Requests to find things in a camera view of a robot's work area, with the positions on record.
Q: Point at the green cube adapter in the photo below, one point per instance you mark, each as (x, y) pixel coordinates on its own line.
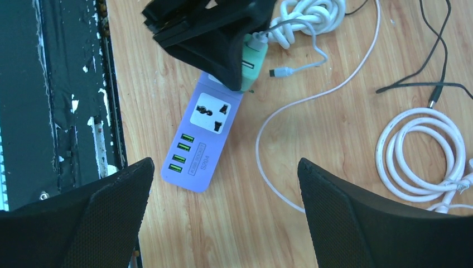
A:
(254, 52)

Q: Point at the purple power strip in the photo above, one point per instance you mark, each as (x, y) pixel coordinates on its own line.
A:
(200, 138)

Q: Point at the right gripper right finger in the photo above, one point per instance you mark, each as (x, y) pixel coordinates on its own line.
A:
(353, 227)

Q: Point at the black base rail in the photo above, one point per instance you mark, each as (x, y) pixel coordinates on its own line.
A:
(60, 116)

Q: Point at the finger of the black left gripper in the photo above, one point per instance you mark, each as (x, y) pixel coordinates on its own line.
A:
(210, 39)

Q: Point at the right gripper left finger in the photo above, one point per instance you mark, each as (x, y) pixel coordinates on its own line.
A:
(95, 225)

